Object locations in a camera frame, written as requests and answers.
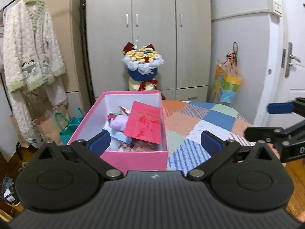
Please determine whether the purple plush cloud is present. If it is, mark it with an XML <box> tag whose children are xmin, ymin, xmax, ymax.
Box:
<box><xmin>110</xmin><ymin>115</ymin><xmax>129</xmax><ymax>132</ymax></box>

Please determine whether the pink floral scrunchie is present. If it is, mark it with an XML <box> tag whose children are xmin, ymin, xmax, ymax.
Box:
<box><xmin>120</xmin><ymin>140</ymin><xmax>158</xmax><ymax>152</ymax></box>

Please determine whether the blue wet wipes pack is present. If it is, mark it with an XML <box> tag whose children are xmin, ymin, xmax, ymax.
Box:
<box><xmin>102</xmin><ymin>127</ymin><xmax>132</xmax><ymax>152</ymax></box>

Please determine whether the white door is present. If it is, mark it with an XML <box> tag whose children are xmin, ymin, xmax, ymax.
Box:
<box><xmin>264</xmin><ymin>0</ymin><xmax>305</xmax><ymax>127</ymax></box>

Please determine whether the pink storage box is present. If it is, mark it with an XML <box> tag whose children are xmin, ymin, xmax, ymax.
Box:
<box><xmin>68</xmin><ymin>91</ymin><xmax>169</xmax><ymax>174</ymax></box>

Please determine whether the teal shopping bag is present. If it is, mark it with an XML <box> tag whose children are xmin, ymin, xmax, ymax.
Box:
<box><xmin>54</xmin><ymin>107</ymin><xmax>85</xmax><ymax>145</ymax></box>

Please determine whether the patchwork tablecloth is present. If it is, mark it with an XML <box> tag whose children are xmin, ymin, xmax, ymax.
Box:
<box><xmin>162</xmin><ymin>100</ymin><xmax>255</xmax><ymax>174</ymax></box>

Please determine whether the brown paper bag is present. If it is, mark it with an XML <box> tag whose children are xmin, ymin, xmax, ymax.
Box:
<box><xmin>10</xmin><ymin>105</ymin><xmax>69</xmax><ymax>148</ymax></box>

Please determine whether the red white small packet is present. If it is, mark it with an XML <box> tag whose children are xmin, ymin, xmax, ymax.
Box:
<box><xmin>108</xmin><ymin>106</ymin><xmax>131</xmax><ymax>119</ymax></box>

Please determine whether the colourful gift bag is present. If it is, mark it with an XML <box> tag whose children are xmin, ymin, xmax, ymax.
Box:
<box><xmin>213</xmin><ymin>52</ymin><xmax>241</xmax><ymax>103</ymax></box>

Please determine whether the cream gift box with ribbon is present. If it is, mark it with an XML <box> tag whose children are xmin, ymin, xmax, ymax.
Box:
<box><xmin>128</xmin><ymin>77</ymin><xmax>158</xmax><ymax>91</ymax></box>

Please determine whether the flower bouquet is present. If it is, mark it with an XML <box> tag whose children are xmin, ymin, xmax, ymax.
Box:
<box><xmin>122</xmin><ymin>41</ymin><xmax>164</xmax><ymax>82</ymax></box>

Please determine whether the white knit cardigan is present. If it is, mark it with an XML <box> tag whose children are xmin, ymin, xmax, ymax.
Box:
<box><xmin>3</xmin><ymin>0</ymin><xmax>68</xmax><ymax>144</ymax></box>

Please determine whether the beige wardrobe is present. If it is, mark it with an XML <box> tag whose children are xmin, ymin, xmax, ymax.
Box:
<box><xmin>85</xmin><ymin>0</ymin><xmax>211</xmax><ymax>102</ymax></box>

